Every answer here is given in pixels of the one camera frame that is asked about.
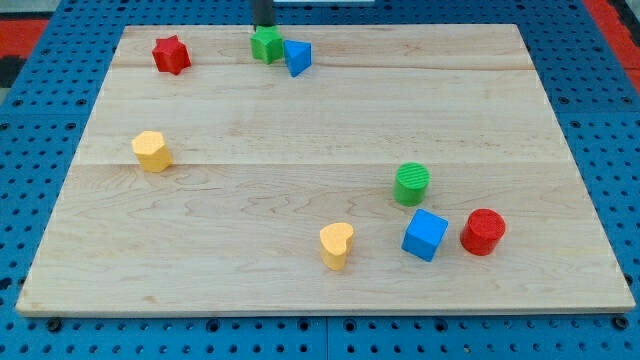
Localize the wooden board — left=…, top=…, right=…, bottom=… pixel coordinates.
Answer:
left=16, top=24, right=635, bottom=318

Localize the yellow hexagon block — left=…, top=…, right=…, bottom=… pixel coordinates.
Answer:
left=131, top=131, right=173, bottom=173

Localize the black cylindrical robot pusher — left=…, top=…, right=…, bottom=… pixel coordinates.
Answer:
left=250, top=0, right=276, bottom=29

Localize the green star block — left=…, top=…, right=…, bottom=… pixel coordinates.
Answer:
left=250, top=26, right=284, bottom=65

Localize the green cylinder block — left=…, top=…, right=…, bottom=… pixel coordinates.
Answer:
left=393, top=162, right=431, bottom=206

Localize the blue triangle block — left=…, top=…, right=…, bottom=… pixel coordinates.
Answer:
left=284, top=40, right=312, bottom=77

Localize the red cylinder block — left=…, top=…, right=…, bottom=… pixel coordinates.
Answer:
left=460, top=208, right=506, bottom=256

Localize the yellow heart block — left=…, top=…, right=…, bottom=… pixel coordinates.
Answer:
left=319, top=222, right=355, bottom=271

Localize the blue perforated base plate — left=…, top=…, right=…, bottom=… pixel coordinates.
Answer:
left=1, top=1, right=639, bottom=359

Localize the red star block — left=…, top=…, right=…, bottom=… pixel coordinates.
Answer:
left=152, top=35, right=191, bottom=75

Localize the blue cube block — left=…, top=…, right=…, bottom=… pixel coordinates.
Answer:
left=401, top=209, right=449, bottom=262

